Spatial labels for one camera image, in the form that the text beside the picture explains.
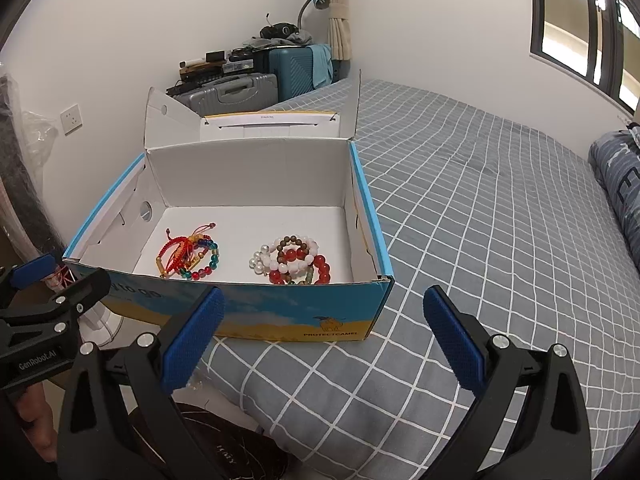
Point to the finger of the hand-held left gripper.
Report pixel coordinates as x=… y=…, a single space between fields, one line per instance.
x=32 y=269
x=85 y=290

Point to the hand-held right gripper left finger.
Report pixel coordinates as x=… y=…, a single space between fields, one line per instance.
x=192 y=345

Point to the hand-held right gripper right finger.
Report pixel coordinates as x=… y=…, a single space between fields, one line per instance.
x=457 y=342

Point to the blue and yellow cardboard box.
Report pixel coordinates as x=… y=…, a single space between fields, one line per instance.
x=280 y=317

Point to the person's left hand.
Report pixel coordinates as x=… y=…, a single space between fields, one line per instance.
x=37 y=422

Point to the white plastic object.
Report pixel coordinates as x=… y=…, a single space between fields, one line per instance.
x=102 y=327

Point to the plastic wrapped dark roll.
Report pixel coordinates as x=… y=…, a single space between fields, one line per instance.
x=22 y=170

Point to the dark brown bag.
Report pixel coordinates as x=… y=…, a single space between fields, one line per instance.
x=225 y=440

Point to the grey checked bed sheet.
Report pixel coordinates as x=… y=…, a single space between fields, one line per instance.
x=475 y=210

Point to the folded blue-grey printed quilt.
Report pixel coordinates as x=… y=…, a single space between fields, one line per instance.
x=617 y=175

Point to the grey suitcase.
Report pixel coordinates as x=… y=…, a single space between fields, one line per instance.
x=235 y=92

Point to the stack of black electronics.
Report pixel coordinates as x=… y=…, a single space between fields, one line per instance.
x=215 y=62

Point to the teal suitcase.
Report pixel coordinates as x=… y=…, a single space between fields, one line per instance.
x=292 y=72

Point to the teal cloth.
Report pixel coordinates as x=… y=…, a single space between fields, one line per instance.
x=322 y=62

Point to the pile of clothes and headphones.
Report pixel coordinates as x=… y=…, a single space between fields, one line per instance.
x=280 y=32

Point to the beige curtain with tieback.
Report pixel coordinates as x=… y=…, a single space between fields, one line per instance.
x=340 y=20

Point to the dark framed window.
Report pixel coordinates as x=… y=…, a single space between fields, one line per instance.
x=565 y=10

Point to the white wall socket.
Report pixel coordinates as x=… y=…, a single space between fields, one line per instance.
x=70 y=119

